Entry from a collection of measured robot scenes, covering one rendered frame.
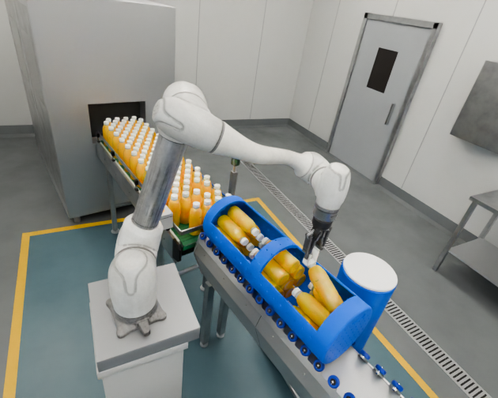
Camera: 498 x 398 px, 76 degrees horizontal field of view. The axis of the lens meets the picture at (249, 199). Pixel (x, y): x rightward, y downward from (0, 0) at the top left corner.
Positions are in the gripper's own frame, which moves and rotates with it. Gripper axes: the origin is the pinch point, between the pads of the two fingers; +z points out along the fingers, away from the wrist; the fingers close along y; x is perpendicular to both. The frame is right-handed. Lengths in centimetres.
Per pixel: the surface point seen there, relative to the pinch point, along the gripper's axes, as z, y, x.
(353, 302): 4.6, 0.7, -23.2
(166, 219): 21, -29, 75
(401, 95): -3, 352, 167
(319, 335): 13.7, -14.1, -22.7
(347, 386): 35, -5, -37
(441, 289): 128, 218, -13
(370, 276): 24.3, 42.2, -9.7
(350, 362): 35.2, 3.7, -31.2
